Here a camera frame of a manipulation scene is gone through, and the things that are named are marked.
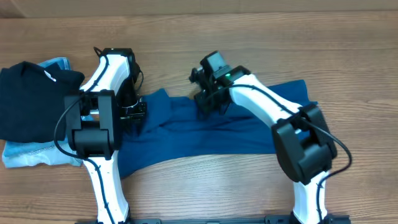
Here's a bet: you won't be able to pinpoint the folded light blue jeans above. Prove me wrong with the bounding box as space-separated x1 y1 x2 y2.
2 57 82 169

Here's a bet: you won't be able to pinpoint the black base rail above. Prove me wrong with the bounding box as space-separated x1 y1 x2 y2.
76 214 351 224

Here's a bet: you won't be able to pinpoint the folded black shirt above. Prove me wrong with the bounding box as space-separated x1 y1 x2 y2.
1 61 85 143

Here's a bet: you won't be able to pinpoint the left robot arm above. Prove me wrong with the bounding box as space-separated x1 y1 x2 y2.
60 48 147 223

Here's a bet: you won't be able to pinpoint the blue polo shirt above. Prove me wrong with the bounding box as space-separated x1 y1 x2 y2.
117 79 318 179

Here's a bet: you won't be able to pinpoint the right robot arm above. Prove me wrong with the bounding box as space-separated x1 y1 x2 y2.
188 51 337 223

